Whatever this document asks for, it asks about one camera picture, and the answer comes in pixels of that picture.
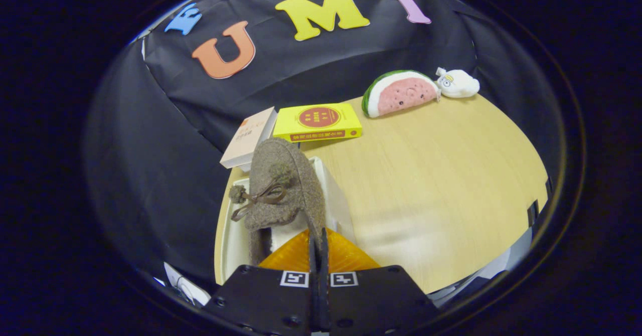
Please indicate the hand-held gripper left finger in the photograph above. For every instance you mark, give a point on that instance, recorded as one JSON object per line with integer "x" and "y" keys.
{"x": 266, "y": 301}

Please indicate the watermelon slice plush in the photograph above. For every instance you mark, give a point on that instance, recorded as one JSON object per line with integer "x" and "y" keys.
{"x": 398, "y": 93}

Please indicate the white side table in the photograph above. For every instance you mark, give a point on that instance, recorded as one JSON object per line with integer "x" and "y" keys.
{"x": 193, "y": 291}

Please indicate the beige book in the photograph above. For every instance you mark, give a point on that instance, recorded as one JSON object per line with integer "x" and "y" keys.
{"x": 248, "y": 138}

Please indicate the cream fabric storage box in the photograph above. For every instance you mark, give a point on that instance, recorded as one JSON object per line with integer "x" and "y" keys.
{"x": 336, "y": 200}

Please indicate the brown fuzzy shoe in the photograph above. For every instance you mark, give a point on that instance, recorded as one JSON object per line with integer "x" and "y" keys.
{"x": 281, "y": 155}

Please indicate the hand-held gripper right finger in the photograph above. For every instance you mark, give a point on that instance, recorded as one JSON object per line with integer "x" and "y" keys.
{"x": 381, "y": 301}

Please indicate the white plush toy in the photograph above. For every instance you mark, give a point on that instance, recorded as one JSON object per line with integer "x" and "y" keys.
{"x": 459, "y": 84}

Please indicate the black backdrop cloth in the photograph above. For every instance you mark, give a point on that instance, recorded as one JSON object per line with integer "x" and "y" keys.
{"x": 150, "y": 150}

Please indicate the yellow book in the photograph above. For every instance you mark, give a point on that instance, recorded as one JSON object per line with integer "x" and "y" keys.
{"x": 346, "y": 120}

